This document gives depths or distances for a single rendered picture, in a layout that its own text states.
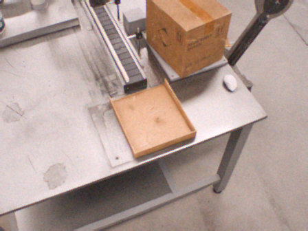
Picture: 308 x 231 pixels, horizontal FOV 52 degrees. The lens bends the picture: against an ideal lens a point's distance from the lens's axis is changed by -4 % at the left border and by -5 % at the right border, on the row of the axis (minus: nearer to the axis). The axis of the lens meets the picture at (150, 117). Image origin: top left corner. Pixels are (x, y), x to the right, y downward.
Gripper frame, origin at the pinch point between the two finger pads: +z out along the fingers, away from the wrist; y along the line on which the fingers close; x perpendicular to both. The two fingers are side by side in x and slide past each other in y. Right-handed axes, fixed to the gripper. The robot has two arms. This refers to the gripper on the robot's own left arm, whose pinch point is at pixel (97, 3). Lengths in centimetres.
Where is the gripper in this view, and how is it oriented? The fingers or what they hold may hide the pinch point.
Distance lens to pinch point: 180.2
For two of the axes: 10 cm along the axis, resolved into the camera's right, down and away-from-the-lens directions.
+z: -2.5, -0.2, 9.7
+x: 2.9, 9.5, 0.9
